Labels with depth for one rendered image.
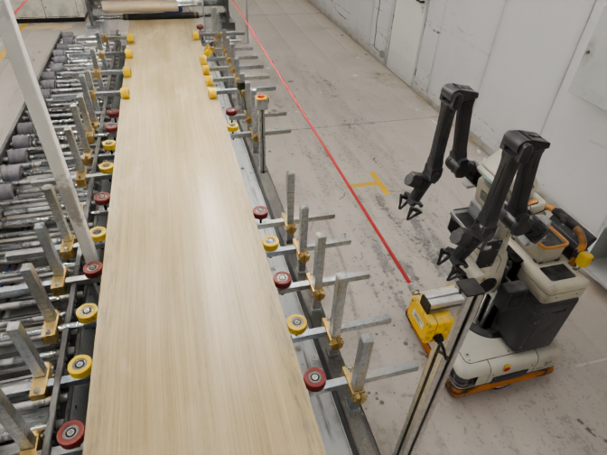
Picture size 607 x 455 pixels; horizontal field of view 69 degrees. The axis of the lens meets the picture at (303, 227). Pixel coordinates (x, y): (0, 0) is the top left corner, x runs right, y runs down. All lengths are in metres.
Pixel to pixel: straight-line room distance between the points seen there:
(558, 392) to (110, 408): 2.41
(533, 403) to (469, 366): 0.51
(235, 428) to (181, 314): 0.53
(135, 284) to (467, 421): 1.87
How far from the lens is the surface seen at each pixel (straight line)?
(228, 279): 1.94
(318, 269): 1.87
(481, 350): 2.69
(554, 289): 2.40
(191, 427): 1.57
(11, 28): 1.79
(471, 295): 0.86
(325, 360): 1.92
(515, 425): 2.85
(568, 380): 3.18
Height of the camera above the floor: 2.29
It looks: 39 degrees down
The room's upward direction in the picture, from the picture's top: 3 degrees clockwise
